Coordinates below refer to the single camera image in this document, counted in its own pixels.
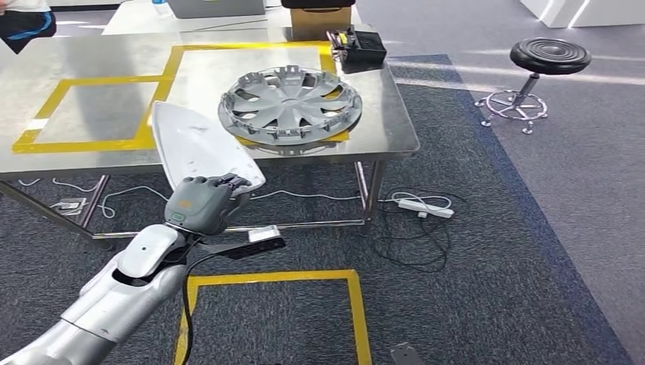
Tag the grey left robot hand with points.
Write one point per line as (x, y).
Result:
(199, 206)

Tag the white iron-shaped plastic part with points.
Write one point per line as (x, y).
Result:
(196, 146)

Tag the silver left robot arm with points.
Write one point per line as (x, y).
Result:
(106, 307)

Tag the stainless steel workbench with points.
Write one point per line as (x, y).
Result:
(101, 111)

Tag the yellow floor tape square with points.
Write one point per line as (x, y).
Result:
(272, 277)

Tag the metal floor socket plate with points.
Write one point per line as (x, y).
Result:
(70, 205)

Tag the grey wheel hubcap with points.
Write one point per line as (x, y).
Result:
(290, 108)

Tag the white table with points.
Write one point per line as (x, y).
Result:
(141, 20)

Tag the brown cardboard box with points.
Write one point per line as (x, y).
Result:
(320, 22)

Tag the white power strip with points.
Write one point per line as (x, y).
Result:
(426, 208)

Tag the black open tool box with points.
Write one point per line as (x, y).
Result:
(368, 50)

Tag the black hard carry case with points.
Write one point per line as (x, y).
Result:
(317, 3)

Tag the person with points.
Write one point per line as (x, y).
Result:
(25, 30)

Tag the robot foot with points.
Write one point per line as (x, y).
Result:
(407, 355)

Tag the black round stool chrome base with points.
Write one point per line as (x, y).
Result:
(549, 55)

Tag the white low partition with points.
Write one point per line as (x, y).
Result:
(604, 12)

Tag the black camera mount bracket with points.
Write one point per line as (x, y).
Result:
(252, 249)

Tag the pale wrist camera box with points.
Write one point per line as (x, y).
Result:
(263, 233)

